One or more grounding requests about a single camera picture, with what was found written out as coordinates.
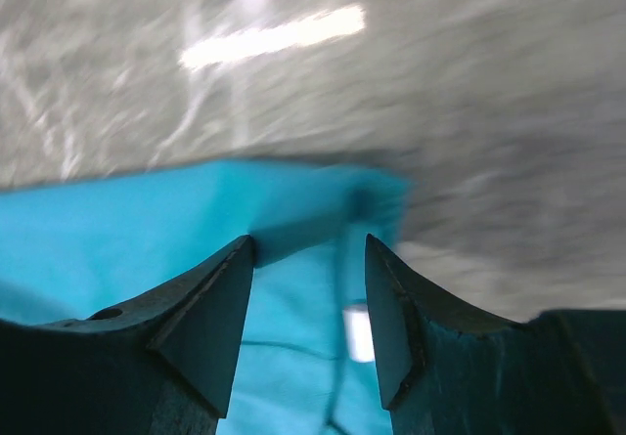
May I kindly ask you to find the teal t-shirt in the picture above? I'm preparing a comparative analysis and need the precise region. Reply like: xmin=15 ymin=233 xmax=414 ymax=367
xmin=1 ymin=161 xmax=408 ymax=434

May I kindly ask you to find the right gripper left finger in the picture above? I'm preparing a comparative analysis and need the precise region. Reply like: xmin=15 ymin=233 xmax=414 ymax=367
xmin=1 ymin=236 xmax=254 ymax=434

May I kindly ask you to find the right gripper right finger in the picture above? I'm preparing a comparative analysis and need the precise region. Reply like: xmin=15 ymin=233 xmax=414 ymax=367
xmin=365 ymin=236 xmax=625 ymax=434

